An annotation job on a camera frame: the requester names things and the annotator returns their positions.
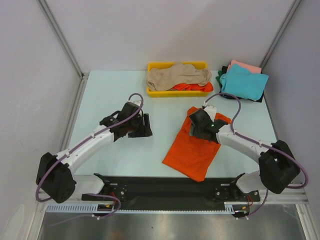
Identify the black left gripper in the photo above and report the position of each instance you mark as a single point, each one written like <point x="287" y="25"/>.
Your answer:
<point x="145" y="131"/>

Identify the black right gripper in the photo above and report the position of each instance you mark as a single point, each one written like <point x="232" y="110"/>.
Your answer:
<point x="202" y="133"/>

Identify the orange t-shirt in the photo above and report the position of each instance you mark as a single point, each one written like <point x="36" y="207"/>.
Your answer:
<point x="208" y="87"/>
<point x="189" y="155"/>

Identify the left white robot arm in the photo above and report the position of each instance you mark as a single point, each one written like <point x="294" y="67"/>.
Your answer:
<point x="55" y="174"/>

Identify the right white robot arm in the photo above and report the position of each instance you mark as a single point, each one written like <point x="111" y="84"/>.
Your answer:
<point x="277" y="168"/>

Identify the orange t-shirt in tray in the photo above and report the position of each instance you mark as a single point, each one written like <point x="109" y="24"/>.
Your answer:
<point x="208" y="87"/>

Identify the yellow plastic tray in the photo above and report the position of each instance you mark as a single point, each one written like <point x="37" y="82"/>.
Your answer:
<point x="199" y="65"/>

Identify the beige t-shirt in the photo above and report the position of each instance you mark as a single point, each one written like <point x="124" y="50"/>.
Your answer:
<point x="164" y="79"/>

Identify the green folded t-shirt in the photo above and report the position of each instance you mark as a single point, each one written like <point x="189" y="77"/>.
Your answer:
<point x="220" y="78"/>

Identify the light blue folded t-shirt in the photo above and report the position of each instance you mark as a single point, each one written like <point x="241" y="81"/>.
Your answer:
<point x="243" y="82"/>

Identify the black folded t-shirt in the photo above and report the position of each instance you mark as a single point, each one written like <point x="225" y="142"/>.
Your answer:
<point x="258" y="98"/>

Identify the pink folded t-shirt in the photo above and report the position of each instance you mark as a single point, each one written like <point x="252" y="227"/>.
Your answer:
<point x="253" y="69"/>

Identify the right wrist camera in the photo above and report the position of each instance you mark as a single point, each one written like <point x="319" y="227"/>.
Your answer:
<point x="210" y="110"/>

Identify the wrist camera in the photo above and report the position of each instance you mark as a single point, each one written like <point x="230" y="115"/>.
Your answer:
<point x="210" y="110"/>
<point x="136" y="103"/>

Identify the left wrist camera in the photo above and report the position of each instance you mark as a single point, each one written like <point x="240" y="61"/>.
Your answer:
<point x="136" y="103"/>

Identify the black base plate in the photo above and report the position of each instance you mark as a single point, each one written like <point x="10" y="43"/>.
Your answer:
<point x="172" y="192"/>

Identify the left aluminium frame post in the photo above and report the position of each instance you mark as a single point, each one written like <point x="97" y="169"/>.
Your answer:
<point x="82" y="77"/>

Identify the aluminium frame post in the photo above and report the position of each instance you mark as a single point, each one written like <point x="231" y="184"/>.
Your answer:
<point x="82" y="77"/>
<point x="280" y="32"/>

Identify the white slotted cable duct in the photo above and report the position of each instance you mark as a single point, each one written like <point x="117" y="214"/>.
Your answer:
<point x="102" y="208"/>

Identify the right aluminium frame post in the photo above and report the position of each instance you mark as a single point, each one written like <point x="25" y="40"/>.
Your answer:
<point x="280" y="32"/>

